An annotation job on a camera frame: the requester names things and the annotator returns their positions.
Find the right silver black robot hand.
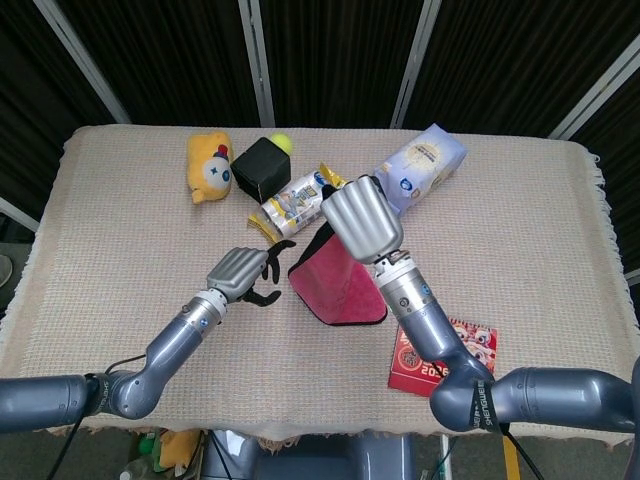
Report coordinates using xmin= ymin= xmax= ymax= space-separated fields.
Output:
xmin=319 ymin=174 xmax=405 ymax=265

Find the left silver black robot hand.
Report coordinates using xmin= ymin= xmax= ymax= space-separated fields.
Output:
xmin=206 ymin=239 xmax=298 ymax=307

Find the pink and black cloth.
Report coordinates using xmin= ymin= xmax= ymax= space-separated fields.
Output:
xmin=287 ymin=219 xmax=389 ymax=327

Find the white yellow trash bag pack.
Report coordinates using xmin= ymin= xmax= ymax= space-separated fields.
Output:
xmin=247 ymin=162 xmax=351 ymax=249

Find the pale blue tissue pack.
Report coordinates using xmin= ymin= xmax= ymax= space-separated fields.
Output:
xmin=372 ymin=122 xmax=469 ymax=219

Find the black cube box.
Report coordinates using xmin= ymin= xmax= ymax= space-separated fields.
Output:
xmin=229 ymin=137 xmax=294 ymax=205

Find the beige woven tablecloth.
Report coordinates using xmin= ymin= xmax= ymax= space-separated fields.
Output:
xmin=0 ymin=123 xmax=640 ymax=449

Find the yellow plush toy with face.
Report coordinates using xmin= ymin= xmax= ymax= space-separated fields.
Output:
xmin=186 ymin=129 xmax=236 ymax=205

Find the red 2026 desk calendar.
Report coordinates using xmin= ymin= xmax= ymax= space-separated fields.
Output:
xmin=387 ymin=317 xmax=499 ymax=399

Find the white table leg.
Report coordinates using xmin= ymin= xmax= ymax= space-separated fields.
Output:
xmin=439 ymin=433 xmax=454 ymax=480

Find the black cable under table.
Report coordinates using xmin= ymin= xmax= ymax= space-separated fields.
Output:
xmin=207 ymin=428 xmax=236 ymax=480

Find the black strap on left arm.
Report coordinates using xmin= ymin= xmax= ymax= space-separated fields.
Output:
xmin=84 ymin=372 xmax=114 ymax=416

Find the black strap on arm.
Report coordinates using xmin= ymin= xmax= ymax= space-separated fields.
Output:
xmin=84 ymin=372 xmax=114 ymax=416
xmin=467 ymin=379 xmax=501 ymax=435

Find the black strap on right arm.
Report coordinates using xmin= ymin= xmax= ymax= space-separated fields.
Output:
xmin=467 ymin=379 xmax=501 ymax=435

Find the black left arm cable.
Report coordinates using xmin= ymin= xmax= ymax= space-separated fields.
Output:
xmin=49 ymin=353 xmax=151 ymax=480

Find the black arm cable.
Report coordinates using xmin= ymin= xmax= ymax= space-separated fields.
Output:
xmin=49 ymin=353 xmax=151 ymax=480
xmin=502 ymin=424 xmax=544 ymax=480

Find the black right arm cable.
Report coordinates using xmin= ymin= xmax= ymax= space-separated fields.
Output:
xmin=502 ymin=424 xmax=544 ymax=480

